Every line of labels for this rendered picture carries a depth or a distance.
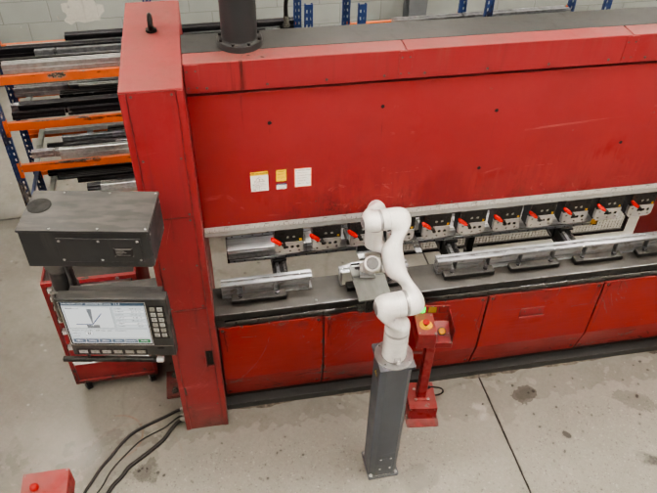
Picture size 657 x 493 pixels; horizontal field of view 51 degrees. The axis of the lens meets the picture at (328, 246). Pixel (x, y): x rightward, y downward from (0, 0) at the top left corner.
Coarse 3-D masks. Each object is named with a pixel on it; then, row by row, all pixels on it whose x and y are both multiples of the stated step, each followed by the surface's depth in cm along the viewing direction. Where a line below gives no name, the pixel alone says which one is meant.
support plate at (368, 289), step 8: (352, 272) 381; (360, 280) 377; (368, 280) 377; (376, 280) 377; (384, 280) 377; (360, 288) 373; (368, 288) 373; (376, 288) 373; (384, 288) 373; (360, 296) 368; (368, 296) 368; (376, 296) 368
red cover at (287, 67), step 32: (512, 32) 312; (544, 32) 312; (576, 32) 313; (608, 32) 314; (640, 32) 314; (192, 64) 284; (224, 64) 287; (256, 64) 289; (288, 64) 292; (320, 64) 294; (352, 64) 297; (384, 64) 300; (416, 64) 303; (448, 64) 306; (480, 64) 309; (512, 64) 312; (544, 64) 314; (576, 64) 318
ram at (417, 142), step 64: (640, 64) 326; (192, 128) 306; (256, 128) 312; (320, 128) 318; (384, 128) 324; (448, 128) 331; (512, 128) 338; (576, 128) 345; (640, 128) 353; (256, 192) 336; (320, 192) 343; (384, 192) 350; (448, 192) 358; (512, 192) 366; (640, 192) 383
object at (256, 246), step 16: (560, 224) 430; (576, 224) 431; (592, 224) 434; (240, 240) 402; (256, 240) 402; (304, 240) 403; (384, 240) 410; (432, 240) 418; (240, 256) 399; (256, 256) 402; (272, 256) 403; (288, 256) 406
